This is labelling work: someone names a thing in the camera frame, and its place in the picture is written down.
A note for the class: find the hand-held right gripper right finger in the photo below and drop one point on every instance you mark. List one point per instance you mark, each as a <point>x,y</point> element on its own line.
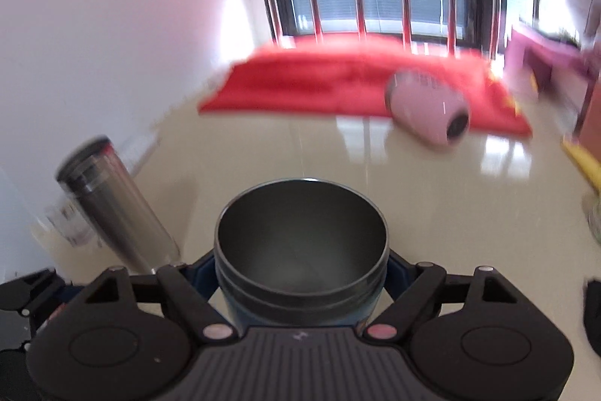
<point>400,278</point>

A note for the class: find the dark metal cup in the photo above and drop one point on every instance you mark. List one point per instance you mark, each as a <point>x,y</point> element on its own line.
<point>300,241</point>

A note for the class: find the black object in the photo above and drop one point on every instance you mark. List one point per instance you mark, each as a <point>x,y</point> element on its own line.
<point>592,316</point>

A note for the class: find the clear plastic container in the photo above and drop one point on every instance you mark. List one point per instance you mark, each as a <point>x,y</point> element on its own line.
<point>63,222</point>

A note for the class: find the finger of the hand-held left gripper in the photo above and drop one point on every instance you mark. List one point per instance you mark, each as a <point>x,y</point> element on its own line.
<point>33,288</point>

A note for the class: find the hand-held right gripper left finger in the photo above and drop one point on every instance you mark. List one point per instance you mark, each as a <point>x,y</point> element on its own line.
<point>199,278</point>

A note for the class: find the steel thermos bottle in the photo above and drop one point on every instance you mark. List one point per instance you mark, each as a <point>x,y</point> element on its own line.
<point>112,203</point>

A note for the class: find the pink hair dryer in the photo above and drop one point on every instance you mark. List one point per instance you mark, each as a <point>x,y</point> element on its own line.
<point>422,109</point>

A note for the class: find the red cloth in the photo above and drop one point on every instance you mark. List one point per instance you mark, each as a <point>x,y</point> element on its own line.
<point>310,81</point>

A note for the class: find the yellow object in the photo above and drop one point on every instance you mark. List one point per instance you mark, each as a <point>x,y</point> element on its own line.
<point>587,161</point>

